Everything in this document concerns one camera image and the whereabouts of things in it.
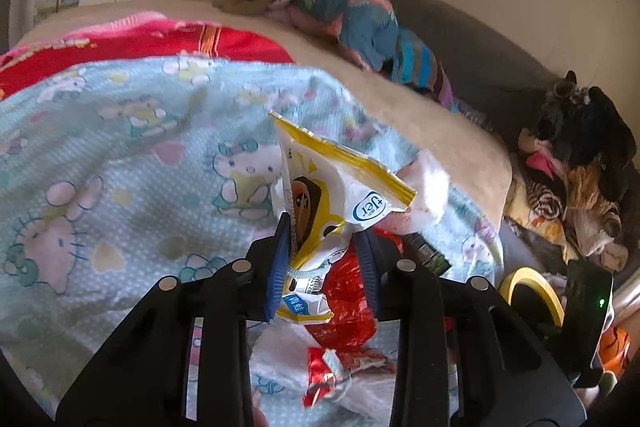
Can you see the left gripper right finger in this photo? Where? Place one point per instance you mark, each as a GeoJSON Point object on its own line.
{"type": "Point", "coordinates": [465, 358]}

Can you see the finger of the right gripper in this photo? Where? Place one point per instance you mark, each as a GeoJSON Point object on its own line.
{"type": "Point", "coordinates": [416, 248]}

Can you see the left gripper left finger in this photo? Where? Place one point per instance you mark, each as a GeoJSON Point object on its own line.
{"type": "Point", "coordinates": [180, 357]}

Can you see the yellow rim black trash bin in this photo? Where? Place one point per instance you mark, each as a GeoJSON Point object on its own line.
{"type": "Point", "coordinates": [534, 300]}

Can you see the red plastic bag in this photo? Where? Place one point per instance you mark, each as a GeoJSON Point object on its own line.
{"type": "Point", "coordinates": [353, 323]}

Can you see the yellow white snack wrapper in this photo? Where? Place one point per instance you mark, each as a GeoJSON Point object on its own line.
{"type": "Point", "coordinates": [330, 192]}

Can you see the white crumpled tissue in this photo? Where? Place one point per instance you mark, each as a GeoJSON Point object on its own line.
{"type": "Point", "coordinates": [430, 180]}

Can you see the beige bed cover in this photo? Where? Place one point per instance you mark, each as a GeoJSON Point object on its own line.
{"type": "Point", "coordinates": [476, 161]}

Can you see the clothes pile beside bed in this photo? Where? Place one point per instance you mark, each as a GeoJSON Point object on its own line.
{"type": "Point", "coordinates": [571, 175]}

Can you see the red white snack wrapper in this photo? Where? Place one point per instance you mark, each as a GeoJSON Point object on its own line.
{"type": "Point", "coordinates": [332, 372]}

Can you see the grey headboard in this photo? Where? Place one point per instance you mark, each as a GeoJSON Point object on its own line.
{"type": "Point", "coordinates": [486, 70]}

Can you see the light blue cartoon blanket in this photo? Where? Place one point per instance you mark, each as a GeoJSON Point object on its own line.
{"type": "Point", "coordinates": [117, 173]}

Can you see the colourful clothes pile on bed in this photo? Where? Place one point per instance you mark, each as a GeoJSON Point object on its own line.
{"type": "Point", "coordinates": [367, 33]}

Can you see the red pink blanket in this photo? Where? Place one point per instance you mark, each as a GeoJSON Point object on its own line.
{"type": "Point", "coordinates": [140, 35]}

